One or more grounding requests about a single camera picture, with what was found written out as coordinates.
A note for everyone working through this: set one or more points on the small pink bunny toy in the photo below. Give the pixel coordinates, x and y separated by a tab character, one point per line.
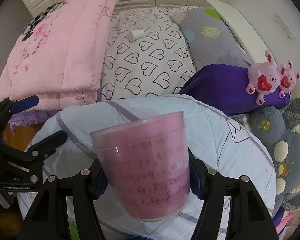
288	79

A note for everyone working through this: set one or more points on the small white paper cup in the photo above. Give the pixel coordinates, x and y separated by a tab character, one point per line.
134	35

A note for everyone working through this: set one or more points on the grey flower pattern pillow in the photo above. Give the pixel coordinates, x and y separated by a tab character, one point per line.
209	38

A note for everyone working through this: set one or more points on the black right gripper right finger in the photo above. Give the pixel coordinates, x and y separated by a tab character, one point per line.
248	215

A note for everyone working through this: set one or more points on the large pink bunny toy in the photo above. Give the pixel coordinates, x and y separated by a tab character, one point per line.
264	78

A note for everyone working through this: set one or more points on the pink folded quilt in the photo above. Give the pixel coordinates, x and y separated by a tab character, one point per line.
61	62

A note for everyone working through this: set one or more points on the pink translucent plastic cup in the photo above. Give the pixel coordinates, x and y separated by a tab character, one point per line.
147	164

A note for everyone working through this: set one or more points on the purple plush blanket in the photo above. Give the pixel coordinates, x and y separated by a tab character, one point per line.
222	86

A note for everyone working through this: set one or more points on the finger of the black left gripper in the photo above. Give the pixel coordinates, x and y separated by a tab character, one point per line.
23	171
9	108

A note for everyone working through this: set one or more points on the white heart pattern bedsheet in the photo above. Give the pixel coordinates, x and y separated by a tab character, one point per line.
157	64

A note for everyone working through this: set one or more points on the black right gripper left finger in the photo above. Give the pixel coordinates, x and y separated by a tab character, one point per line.
47	217

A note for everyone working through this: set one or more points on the grey bear plush toy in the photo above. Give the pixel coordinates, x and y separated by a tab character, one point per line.
282	140

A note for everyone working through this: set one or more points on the round light blue striped cushion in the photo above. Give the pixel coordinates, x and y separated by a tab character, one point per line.
219	141

